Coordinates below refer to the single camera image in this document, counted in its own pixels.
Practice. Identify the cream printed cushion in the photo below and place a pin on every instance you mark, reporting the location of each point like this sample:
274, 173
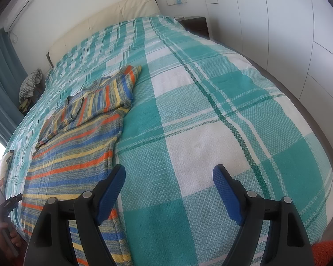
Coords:
4, 171

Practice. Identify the dark wooden nightstand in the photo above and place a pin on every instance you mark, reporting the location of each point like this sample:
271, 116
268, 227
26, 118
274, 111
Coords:
195, 26

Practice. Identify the checked cloth pile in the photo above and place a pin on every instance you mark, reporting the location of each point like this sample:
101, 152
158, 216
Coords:
30, 84

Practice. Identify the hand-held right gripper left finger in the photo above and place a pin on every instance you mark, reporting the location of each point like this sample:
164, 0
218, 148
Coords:
111, 191

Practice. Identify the yellow green cloth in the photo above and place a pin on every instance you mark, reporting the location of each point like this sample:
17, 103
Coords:
25, 105

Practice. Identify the teal checked blanket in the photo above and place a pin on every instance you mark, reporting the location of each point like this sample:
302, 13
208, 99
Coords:
211, 116

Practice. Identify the white air conditioner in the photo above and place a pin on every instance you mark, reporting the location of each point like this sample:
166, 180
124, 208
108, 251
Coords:
19, 9

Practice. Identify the person's left hand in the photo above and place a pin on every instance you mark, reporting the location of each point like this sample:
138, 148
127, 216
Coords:
15, 239

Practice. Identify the dark bed frame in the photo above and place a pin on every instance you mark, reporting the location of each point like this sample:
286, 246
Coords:
308, 99

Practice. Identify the cream padded headboard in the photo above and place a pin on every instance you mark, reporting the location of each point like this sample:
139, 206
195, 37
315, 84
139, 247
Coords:
100, 25

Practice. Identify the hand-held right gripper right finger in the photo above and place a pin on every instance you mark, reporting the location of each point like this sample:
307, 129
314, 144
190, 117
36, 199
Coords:
226, 194

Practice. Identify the striped knit sweater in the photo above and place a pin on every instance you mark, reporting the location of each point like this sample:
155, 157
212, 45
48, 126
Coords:
77, 149

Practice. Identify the white wardrobe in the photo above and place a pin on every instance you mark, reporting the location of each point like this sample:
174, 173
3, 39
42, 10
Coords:
280, 33

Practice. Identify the blue curtain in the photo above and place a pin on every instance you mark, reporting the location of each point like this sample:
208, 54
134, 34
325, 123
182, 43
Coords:
2, 83

